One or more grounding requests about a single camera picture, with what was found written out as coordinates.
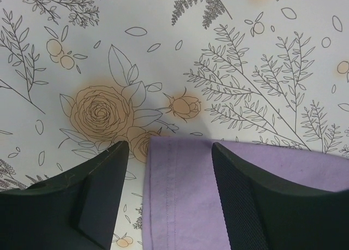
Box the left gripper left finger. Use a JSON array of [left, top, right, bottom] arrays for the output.
[[1, 141, 129, 249]]

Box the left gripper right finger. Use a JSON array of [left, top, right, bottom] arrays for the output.
[[212, 143, 348, 249]]

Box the floral table cloth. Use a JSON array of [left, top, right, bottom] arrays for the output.
[[1, 0, 348, 249]]

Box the purple t shirt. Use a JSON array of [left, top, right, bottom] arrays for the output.
[[142, 137, 348, 249]]

